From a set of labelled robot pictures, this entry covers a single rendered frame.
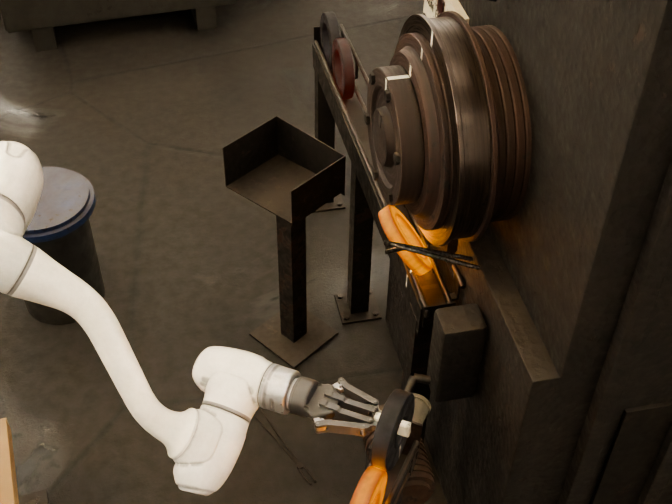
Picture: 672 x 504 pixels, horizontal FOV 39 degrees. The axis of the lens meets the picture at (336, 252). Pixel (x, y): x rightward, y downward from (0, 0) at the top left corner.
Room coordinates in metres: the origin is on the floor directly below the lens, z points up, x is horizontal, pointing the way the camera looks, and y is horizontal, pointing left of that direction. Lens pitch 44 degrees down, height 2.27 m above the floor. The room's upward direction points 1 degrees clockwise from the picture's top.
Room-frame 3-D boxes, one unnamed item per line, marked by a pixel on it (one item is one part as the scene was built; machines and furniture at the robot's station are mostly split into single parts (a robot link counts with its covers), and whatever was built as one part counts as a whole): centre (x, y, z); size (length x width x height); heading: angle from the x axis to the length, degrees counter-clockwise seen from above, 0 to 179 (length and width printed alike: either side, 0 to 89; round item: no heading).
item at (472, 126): (1.56, -0.20, 1.11); 0.47 x 0.06 x 0.47; 13
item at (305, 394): (1.12, 0.03, 0.80); 0.09 x 0.08 x 0.07; 68
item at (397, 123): (1.54, -0.11, 1.11); 0.28 x 0.06 x 0.28; 13
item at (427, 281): (1.55, -0.21, 0.66); 0.19 x 0.07 x 0.01; 13
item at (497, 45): (1.58, -0.28, 1.11); 0.47 x 0.10 x 0.47; 13
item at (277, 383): (1.14, 0.10, 0.79); 0.09 x 0.06 x 0.09; 158
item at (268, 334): (1.99, 0.14, 0.36); 0.26 x 0.20 x 0.72; 48
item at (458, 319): (1.34, -0.27, 0.68); 0.11 x 0.08 x 0.24; 103
